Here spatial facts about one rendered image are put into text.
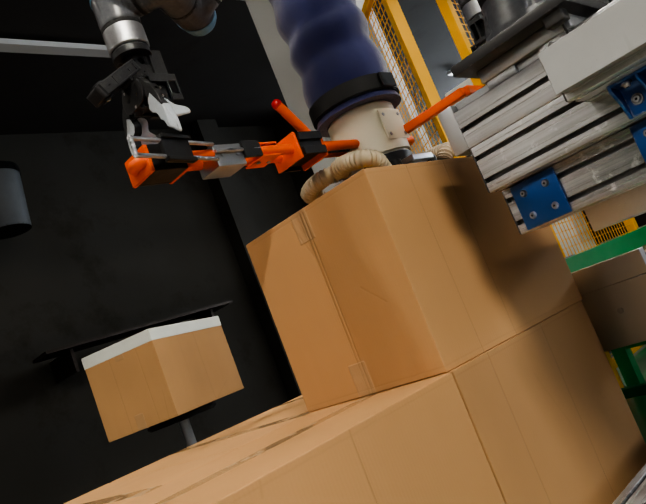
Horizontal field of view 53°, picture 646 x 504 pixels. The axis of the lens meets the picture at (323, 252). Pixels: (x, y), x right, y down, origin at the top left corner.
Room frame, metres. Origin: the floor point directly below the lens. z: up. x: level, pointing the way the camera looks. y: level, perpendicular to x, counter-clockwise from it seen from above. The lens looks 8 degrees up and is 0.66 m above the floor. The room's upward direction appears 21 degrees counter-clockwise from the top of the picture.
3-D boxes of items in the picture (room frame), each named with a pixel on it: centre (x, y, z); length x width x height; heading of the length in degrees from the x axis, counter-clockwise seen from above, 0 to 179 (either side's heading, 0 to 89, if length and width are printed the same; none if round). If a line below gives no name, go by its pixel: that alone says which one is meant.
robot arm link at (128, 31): (1.11, 0.20, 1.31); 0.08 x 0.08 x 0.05
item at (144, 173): (1.11, 0.22, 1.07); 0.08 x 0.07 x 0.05; 136
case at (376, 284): (1.53, -0.19, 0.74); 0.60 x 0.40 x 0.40; 136
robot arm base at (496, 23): (1.11, -0.48, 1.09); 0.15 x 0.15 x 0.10
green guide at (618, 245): (3.09, -1.29, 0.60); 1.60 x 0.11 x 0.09; 137
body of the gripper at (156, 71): (1.12, 0.19, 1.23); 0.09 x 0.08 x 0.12; 136
